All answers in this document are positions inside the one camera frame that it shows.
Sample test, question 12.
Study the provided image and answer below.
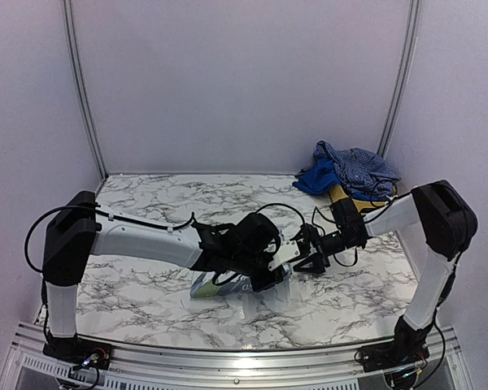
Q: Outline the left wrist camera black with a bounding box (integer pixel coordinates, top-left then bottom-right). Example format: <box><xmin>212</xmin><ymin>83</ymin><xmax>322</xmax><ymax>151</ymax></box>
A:
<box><xmin>231</xmin><ymin>213</ymin><xmax>281</xmax><ymax>256</ymax></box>

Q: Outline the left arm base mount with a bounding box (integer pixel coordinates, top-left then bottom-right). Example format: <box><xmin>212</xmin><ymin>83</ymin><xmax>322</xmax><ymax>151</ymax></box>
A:
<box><xmin>43</xmin><ymin>327</ymin><xmax>113</xmax><ymax>370</ymax></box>

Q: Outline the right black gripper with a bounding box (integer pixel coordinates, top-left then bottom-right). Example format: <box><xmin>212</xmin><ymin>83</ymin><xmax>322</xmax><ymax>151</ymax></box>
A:
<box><xmin>294</xmin><ymin>227</ymin><xmax>358</xmax><ymax>274</ymax></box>

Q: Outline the corner aluminium post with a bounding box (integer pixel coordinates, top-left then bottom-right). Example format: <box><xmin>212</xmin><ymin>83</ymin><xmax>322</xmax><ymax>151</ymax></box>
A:
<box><xmin>62</xmin><ymin>0</ymin><xmax>108</xmax><ymax>181</ymax></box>
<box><xmin>377</xmin><ymin>0</ymin><xmax>422</xmax><ymax>158</ymax></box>

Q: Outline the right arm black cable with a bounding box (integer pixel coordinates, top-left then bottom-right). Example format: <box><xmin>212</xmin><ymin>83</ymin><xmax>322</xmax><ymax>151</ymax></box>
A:
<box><xmin>311</xmin><ymin>178</ymin><xmax>403</xmax><ymax>267</ymax></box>

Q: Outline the aluminium front frame rail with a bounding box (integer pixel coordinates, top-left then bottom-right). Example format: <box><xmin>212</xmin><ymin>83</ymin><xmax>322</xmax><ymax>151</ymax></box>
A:
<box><xmin>0</xmin><ymin>323</ymin><xmax>473</xmax><ymax>389</ymax></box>

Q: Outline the right corner aluminium post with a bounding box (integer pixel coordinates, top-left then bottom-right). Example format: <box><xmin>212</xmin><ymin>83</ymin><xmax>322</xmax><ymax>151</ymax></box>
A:
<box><xmin>377</xmin><ymin>0</ymin><xmax>422</xmax><ymax>158</ymax></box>

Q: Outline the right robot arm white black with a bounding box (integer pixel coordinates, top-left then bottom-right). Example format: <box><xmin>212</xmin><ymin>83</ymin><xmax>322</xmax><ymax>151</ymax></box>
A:
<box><xmin>295</xmin><ymin>180</ymin><xmax>477</xmax><ymax>364</ymax></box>

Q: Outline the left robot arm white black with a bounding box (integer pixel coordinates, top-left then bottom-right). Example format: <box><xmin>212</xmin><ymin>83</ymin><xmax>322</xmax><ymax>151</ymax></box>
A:
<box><xmin>24</xmin><ymin>191</ymin><xmax>303</xmax><ymax>362</ymax></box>

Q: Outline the left corner aluminium post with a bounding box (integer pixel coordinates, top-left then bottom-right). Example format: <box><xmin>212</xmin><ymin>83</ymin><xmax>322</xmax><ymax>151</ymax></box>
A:
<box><xmin>62</xmin><ymin>0</ymin><xmax>108</xmax><ymax>181</ymax></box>

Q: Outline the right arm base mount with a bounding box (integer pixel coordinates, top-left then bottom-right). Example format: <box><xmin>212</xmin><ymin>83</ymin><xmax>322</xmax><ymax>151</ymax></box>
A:
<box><xmin>355</xmin><ymin>333</ymin><xmax>429</xmax><ymax>372</ymax></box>

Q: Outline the blue patterned button shirt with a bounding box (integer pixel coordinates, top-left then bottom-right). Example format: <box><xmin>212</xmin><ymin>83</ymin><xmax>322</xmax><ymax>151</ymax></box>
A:
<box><xmin>313</xmin><ymin>141</ymin><xmax>400</xmax><ymax>202</ymax></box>

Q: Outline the yellow plastic laundry basket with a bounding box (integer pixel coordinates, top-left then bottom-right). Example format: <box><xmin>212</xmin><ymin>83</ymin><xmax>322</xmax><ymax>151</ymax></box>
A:
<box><xmin>328</xmin><ymin>183</ymin><xmax>399</xmax><ymax>216</ymax></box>

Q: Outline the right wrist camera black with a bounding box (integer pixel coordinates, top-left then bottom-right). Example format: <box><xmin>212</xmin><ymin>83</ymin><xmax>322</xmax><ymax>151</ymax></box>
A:
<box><xmin>330</xmin><ymin>197</ymin><xmax>363</xmax><ymax>228</ymax></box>

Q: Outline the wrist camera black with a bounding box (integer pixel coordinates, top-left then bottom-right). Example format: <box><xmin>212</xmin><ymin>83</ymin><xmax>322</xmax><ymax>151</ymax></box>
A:
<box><xmin>330</xmin><ymin>197</ymin><xmax>363</xmax><ymax>228</ymax></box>
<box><xmin>231</xmin><ymin>213</ymin><xmax>281</xmax><ymax>256</ymax></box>

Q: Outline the light blue t-shirt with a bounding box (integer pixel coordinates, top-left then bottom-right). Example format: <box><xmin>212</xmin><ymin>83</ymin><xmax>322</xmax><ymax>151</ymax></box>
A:
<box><xmin>190</xmin><ymin>265</ymin><xmax>293</xmax><ymax>299</ymax></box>

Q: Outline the royal blue garment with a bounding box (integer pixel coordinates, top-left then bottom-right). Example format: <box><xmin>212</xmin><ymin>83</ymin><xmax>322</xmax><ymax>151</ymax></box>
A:
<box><xmin>292</xmin><ymin>158</ymin><xmax>341</xmax><ymax>196</ymax></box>

